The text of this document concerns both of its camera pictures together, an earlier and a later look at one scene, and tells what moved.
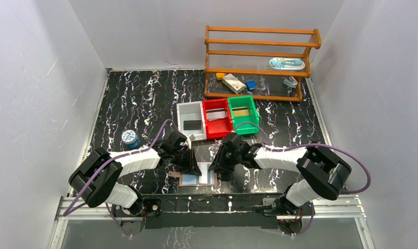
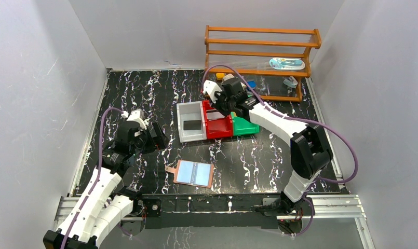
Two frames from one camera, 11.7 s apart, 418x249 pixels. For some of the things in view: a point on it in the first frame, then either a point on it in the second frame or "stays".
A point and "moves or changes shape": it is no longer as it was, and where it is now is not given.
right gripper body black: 232,159 -> 223,104
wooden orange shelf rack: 257,63 stays
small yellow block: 219,75 stays
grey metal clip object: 292,82 stays
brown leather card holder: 186,180 moves or changes shape
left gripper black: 188,162 -> 157,135
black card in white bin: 192,125 stays
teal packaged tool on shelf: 286,64 stays
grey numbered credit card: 213,114 stays
